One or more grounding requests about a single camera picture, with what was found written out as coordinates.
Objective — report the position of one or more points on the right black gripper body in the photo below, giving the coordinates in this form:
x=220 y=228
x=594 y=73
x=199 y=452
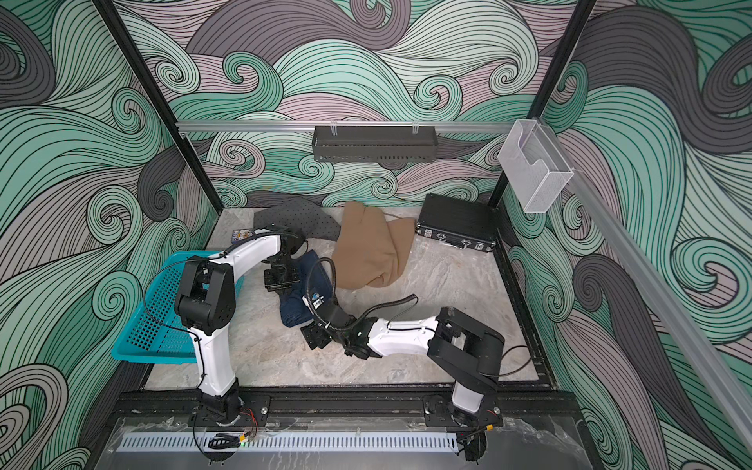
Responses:
x=323 y=336

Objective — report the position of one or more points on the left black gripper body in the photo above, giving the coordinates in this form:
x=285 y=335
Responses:
x=283 y=275

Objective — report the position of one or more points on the blue denim skirt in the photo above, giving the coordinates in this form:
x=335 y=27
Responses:
x=293 y=303

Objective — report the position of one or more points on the tan brown skirt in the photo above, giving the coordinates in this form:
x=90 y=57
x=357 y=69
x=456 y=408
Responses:
x=371 y=251

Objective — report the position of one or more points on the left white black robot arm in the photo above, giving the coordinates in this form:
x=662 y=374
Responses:
x=205 y=303

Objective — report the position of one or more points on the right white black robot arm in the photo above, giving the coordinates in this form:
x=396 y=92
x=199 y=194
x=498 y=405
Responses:
x=469 y=351

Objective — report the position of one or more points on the grey dotted skirt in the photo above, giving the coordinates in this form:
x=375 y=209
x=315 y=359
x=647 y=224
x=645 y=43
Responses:
x=301 y=216

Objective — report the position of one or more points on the small playing card box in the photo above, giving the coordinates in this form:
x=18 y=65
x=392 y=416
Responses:
x=240 y=235

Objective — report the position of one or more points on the teal plastic basket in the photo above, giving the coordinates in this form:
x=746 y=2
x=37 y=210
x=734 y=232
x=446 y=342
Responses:
x=155 y=333

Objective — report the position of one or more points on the black hard case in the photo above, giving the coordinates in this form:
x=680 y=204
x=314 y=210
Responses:
x=464 y=225

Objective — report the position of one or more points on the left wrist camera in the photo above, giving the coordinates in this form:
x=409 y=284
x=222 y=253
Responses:
x=291 y=241

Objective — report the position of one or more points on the white slotted cable duct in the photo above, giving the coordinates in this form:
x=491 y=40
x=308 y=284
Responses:
x=293 y=442

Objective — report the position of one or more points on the aluminium back rail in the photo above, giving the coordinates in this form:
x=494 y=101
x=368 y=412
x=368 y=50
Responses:
x=266 y=125

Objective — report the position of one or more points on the black perforated wall shelf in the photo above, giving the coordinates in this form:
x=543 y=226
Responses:
x=382 y=145

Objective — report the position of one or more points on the clear plastic wall bin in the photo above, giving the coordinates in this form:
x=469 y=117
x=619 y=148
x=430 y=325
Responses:
x=534 y=162

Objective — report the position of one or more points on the black left corner post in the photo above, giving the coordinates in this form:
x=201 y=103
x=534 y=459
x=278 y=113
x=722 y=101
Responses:
x=121 y=36

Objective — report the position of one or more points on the black corner post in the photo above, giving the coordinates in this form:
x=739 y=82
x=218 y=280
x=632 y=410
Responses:
x=121 y=36
x=562 y=54

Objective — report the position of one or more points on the black right corner post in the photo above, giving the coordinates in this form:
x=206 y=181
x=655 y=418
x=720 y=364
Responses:
x=562 y=54

